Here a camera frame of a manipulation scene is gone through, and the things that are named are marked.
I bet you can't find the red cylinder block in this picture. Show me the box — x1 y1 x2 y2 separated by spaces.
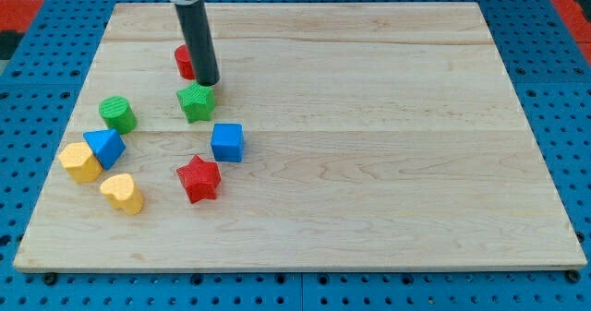
174 44 195 80

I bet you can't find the yellow hexagon block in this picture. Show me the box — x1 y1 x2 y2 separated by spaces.
58 142 103 184

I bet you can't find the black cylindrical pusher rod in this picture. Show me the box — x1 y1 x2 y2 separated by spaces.
175 0 220 86

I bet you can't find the yellow heart block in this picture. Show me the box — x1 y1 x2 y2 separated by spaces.
100 173 144 215

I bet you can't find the light wooden board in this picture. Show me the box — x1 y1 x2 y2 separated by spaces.
14 2 587 273

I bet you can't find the blue cube block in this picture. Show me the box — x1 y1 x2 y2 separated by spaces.
211 123 245 162

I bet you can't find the red star block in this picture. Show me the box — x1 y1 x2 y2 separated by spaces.
176 155 221 204

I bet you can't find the green star block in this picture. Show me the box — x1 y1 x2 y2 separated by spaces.
176 82 216 124

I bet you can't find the blue triangle block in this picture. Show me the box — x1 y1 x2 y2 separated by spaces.
83 129 126 170

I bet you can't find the green cylinder block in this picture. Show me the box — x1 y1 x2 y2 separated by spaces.
99 96 137 135

